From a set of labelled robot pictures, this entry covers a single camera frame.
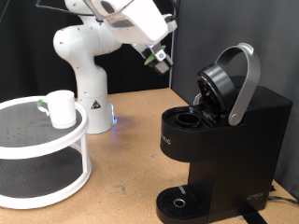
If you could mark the grey backdrop panel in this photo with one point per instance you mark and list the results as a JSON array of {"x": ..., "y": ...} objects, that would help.
[{"x": 218, "y": 25}]

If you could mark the black drip tray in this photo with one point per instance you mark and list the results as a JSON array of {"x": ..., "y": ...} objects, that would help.
[{"x": 193, "y": 205}]

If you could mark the black tape strip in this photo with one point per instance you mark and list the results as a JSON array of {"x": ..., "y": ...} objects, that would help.
[{"x": 252, "y": 217}]

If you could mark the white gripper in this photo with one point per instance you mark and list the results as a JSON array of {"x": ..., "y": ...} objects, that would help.
[{"x": 140, "y": 21}]

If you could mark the black Keurig coffee machine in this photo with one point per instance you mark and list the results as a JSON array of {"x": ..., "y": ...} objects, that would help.
[{"x": 233, "y": 171}]

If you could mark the black backdrop curtain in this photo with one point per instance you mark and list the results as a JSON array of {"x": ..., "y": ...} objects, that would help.
[{"x": 140, "y": 82}]

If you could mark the white two-tier turntable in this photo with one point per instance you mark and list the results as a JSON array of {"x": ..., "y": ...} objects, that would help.
[{"x": 46, "y": 149}]

